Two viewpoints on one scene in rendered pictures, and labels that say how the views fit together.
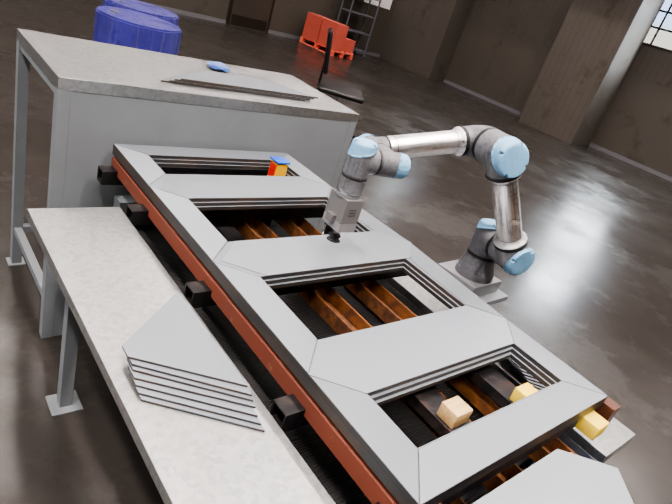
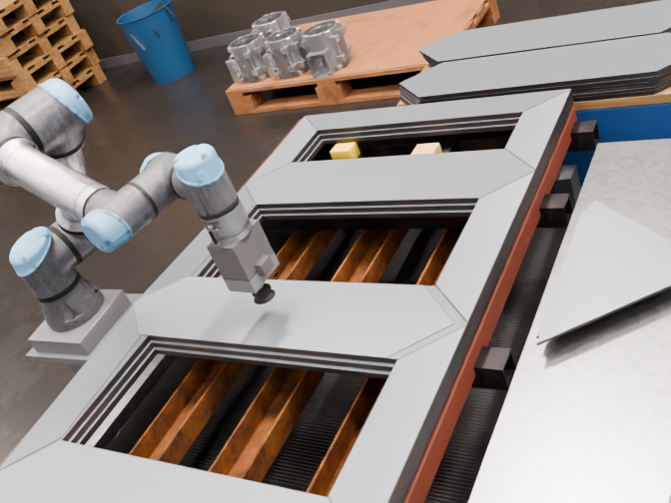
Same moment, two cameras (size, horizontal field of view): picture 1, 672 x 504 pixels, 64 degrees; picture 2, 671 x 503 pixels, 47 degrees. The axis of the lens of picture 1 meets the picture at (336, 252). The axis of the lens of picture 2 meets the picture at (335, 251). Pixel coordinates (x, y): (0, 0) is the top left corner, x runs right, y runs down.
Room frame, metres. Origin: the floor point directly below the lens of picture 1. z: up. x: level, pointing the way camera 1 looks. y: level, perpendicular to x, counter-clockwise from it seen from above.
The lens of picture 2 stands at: (1.43, 1.23, 1.68)
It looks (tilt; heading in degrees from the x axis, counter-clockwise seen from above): 32 degrees down; 265
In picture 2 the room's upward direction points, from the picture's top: 23 degrees counter-clockwise
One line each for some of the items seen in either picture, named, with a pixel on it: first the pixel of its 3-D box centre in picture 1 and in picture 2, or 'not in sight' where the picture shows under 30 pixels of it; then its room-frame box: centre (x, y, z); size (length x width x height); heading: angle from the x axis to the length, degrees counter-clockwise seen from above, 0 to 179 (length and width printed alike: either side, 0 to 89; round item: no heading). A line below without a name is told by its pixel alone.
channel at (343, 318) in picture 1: (315, 290); (302, 366); (1.48, 0.02, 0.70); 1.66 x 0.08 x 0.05; 46
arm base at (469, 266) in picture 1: (478, 262); (66, 296); (1.95, -0.54, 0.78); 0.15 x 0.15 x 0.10
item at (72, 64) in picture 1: (204, 80); not in sight; (2.31, 0.77, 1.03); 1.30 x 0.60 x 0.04; 136
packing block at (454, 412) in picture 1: (454, 411); (426, 155); (1.00, -0.38, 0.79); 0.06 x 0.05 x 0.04; 136
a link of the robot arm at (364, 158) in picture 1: (361, 159); (204, 180); (1.49, 0.02, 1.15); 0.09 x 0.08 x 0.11; 120
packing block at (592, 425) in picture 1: (592, 424); not in sight; (1.13, -0.75, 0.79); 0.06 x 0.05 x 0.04; 136
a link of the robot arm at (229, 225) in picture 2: (351, 183); (224, 219); (1.49, 0.02, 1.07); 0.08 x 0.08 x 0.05
